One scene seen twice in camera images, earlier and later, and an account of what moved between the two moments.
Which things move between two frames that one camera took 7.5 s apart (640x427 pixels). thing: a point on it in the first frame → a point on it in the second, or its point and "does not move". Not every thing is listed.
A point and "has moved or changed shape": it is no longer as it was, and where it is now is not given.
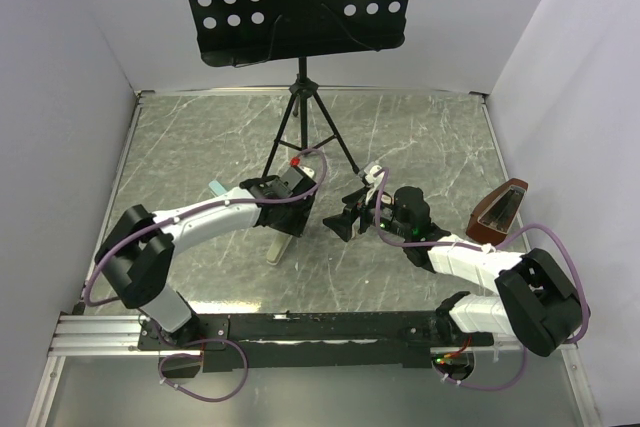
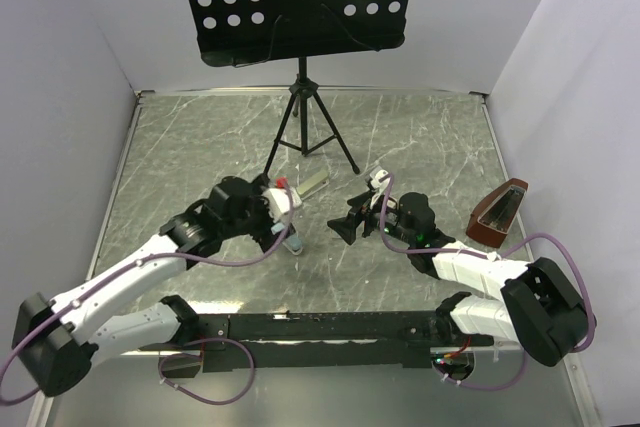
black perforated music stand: x=257 y=5 does not move
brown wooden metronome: x=494 y=214 does not move
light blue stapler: x=217 y=187 has moved or changed shape
